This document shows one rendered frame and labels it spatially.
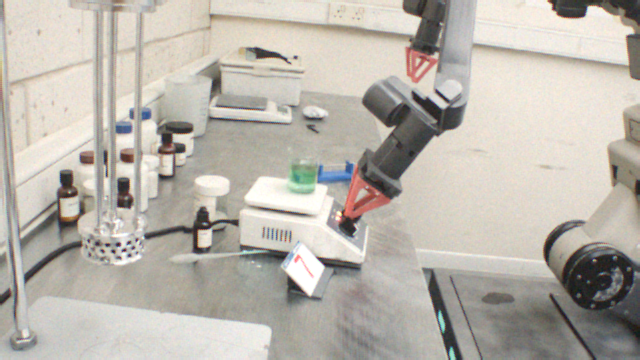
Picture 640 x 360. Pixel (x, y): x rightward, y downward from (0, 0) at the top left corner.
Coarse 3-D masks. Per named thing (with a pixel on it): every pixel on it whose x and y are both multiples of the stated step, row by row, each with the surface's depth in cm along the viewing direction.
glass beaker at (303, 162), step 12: (312, 144) 91; (300, 156) 87; (312, 156) 86; (288, 168) 89; (300, 168) 88; (312, 168) 88; (288, 180) 90; (300, 180) 88; (312, 180) 89; (288, 192) 90; (300, 192) 89; (312, 192) 90
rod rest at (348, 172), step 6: (318, 168) 125; (348, 168) 129; (318, 174) 125; (324, 174) 126; (330, 174) 127; (336, 174) 127; (342, 174) 128; (348, 174) 128; (318, 180) 124; (324, 180) 125
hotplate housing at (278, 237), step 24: (240, 216) 87; (264, 216) 86; (288, 216) 86; (312, 216) 87; (240, 240) 87; (264, 240) 87; (288, 240) 86; (312, 240) 86; (336, 240) 85; (336, 264) 87; (360, 264) 86
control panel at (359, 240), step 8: (336, 200) 96; (336, 208) 93; (328, 216) 89; (336, 216) 91; (328, 224) 86; (336, 224) 88; (360, 224) 94; (336, 232) 85; (360, 232) 91; (352, 240) 87; (360, 240) 89; (360, 248) 86
